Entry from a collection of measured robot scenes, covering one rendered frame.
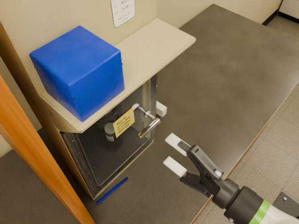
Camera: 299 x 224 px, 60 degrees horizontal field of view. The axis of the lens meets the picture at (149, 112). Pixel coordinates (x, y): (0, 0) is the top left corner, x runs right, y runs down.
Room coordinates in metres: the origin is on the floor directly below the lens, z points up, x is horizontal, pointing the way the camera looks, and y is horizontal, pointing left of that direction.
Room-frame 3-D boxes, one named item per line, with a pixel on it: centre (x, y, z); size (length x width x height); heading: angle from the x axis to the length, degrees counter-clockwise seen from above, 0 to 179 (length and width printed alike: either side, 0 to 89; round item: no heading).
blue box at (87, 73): (0.31, 0.11, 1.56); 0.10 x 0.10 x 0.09; 48
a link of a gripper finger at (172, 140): (0.34, -0.08, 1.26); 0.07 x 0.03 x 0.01; 48
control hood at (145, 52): (0.38, 0.05, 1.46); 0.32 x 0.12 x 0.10; 138
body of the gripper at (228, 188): (0.25, -0.18, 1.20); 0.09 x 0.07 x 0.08; 48
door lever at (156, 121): (0.45, 0.01, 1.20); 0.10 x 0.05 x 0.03; 137
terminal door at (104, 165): (0.41, 0.08, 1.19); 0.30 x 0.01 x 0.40; 137
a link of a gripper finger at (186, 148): (0.32, -0.10, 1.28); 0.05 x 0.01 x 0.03; 48
